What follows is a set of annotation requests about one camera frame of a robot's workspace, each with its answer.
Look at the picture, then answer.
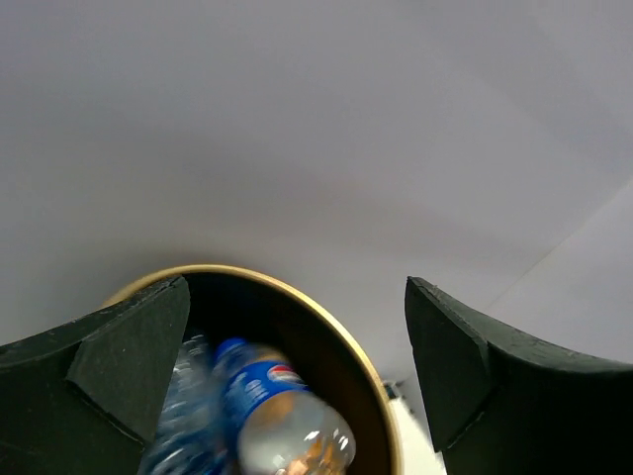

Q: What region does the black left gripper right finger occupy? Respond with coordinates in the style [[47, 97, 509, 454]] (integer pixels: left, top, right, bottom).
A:
[[405, 277, 632, 474]]

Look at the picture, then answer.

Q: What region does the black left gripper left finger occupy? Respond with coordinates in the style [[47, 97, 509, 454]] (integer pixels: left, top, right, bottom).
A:
[[1, 276, 190, 474]]

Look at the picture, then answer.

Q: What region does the clear bottle blue label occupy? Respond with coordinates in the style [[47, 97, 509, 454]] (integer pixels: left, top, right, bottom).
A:
[[137, 331, 227, 474]]

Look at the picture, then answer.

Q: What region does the pepsi label clear bottle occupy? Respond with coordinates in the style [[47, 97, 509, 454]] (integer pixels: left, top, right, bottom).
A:
[[214, 337, 356, 474]]

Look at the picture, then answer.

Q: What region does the dark blue gold-rimmed bin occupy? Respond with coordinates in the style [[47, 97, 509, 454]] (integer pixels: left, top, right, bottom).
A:
[[103, 264, 404, 474]]

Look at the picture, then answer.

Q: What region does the blue corner sticker left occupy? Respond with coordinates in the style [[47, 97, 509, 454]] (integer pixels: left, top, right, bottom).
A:
[[383, 380, 403, 400]]

